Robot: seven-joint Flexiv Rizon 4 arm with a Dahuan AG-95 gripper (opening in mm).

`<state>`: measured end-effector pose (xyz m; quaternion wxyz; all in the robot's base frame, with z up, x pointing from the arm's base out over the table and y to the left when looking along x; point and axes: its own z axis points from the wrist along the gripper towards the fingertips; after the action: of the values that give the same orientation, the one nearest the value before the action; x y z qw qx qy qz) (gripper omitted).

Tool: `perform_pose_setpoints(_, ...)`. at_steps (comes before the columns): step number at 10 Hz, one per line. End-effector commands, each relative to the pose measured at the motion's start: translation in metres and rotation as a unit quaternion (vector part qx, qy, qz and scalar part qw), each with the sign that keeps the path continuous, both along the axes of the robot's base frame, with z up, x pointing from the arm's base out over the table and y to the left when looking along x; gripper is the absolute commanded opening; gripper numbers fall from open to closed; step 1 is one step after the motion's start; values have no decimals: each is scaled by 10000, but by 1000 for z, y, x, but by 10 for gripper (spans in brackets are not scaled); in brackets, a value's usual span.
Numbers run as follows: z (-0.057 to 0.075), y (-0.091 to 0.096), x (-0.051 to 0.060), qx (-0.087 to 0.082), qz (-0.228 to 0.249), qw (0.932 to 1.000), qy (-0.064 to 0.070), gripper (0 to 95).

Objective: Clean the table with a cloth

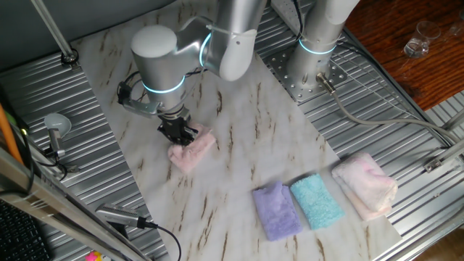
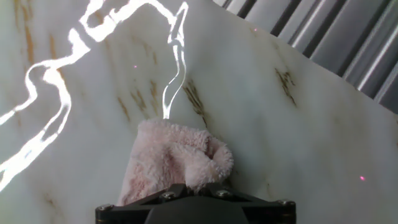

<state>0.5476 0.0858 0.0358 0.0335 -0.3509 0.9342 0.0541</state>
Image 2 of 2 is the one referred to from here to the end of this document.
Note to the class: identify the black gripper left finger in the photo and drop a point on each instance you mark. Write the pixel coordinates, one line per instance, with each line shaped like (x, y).
(124, 213)

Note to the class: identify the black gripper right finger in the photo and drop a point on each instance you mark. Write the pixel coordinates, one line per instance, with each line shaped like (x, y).
(273, 213)

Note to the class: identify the white marble pattern sheet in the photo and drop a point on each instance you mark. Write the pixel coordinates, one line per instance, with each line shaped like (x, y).
(280, 124)

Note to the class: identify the pink fluffy cloth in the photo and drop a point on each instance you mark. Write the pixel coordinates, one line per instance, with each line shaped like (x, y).
(168, 155)

